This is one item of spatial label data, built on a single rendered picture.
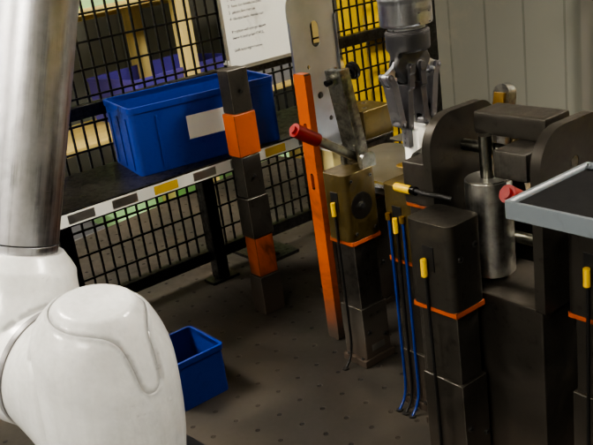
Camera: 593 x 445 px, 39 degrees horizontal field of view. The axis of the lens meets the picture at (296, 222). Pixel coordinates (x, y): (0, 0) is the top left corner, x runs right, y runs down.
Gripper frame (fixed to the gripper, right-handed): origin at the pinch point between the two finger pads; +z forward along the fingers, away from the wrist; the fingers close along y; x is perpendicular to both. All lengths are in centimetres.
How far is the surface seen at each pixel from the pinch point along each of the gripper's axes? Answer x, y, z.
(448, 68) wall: 186, 213, 43
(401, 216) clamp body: -19.1, -23.4, 1.8
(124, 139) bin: 44, -34, -5
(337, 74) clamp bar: -1.5, -17.3, -16.2
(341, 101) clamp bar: -0.9, -16.6, -11.7
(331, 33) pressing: 26.5, 5.9, -17.5
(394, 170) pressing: 3.6, -2.7, 4.7
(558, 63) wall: 128, 222, 40
